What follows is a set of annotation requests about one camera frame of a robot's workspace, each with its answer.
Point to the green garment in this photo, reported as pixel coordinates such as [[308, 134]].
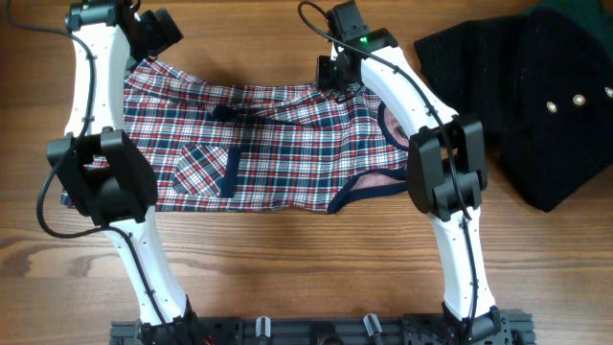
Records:
[[592, 15]]

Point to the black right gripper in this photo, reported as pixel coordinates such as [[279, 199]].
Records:
[[322, 79]]

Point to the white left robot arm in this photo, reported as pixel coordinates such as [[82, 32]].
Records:
[[105, 175]]

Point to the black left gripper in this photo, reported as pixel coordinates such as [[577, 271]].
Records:
[[162, 39]]

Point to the plaid sleeveless dress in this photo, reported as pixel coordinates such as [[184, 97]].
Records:
[[217, 148]]

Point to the black knit jacket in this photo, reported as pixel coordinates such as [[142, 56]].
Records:
[[541, 86]]

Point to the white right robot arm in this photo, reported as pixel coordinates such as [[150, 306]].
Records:
[[446, 170]]

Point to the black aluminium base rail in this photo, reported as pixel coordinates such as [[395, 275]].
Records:
[[516, 328]]

